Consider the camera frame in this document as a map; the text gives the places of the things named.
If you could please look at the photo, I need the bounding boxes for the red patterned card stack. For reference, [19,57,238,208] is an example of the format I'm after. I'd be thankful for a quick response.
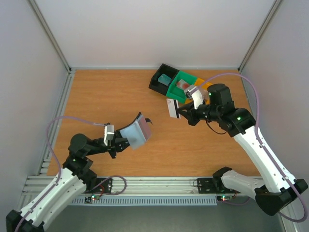
[176,79,191,90]

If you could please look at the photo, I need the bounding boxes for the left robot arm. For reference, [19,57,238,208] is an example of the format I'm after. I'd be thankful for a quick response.
[5,133,129,232]

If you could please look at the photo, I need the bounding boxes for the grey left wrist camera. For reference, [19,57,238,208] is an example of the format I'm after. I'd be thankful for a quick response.
[103,123,114,146]

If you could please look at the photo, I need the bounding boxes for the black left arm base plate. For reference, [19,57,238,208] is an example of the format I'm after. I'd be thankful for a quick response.
[84,178,113,194]

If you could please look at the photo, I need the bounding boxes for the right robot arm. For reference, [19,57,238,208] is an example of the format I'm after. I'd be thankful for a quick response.
[176,84,308,216]

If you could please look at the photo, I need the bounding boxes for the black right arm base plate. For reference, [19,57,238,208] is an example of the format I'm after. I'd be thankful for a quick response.
[196,178,239,194]

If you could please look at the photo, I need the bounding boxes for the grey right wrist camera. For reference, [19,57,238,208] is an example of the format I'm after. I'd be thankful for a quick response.
[184,85,205,110]

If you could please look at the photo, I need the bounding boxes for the aluminium front rail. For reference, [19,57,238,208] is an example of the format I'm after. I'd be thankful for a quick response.
[22,175,234,196]

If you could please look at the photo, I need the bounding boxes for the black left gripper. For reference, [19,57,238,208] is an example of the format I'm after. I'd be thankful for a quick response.
[85,131,137,158]

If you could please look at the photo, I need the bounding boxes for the teal card stack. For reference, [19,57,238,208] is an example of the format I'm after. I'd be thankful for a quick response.
[157,74,172,86]

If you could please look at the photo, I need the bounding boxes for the yellow plastic bin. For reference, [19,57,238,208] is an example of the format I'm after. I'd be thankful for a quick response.
[184,78,212,104]

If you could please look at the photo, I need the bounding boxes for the black plastic bin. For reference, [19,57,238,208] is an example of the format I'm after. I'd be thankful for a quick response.
[149,63,180,96]

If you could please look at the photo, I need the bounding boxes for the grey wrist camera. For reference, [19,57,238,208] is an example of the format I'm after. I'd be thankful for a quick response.
[103,123,114,146]
[184,85,205,110]

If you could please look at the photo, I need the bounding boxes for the white slotted cable duct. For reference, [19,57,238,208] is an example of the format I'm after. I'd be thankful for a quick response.
[70,196,217,207]

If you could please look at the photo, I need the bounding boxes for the green plastic bin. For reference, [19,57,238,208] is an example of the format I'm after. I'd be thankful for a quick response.
[166,71,197,103]

